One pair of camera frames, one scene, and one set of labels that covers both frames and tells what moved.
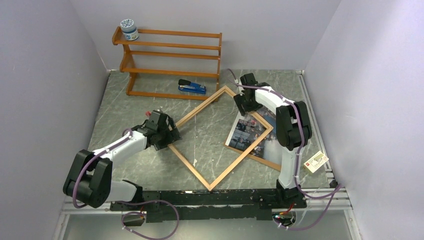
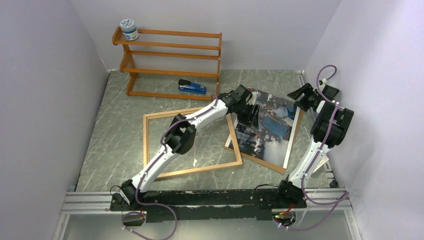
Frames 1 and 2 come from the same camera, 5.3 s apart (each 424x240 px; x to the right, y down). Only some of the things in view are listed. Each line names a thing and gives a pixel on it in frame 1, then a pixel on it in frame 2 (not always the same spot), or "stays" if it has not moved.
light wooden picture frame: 244,157 -> 238,162
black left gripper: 173,135 -> 251,120
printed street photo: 244,130 stays
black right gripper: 243,109 -> 295,94
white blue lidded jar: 129,29 stays
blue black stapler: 192,87 stays
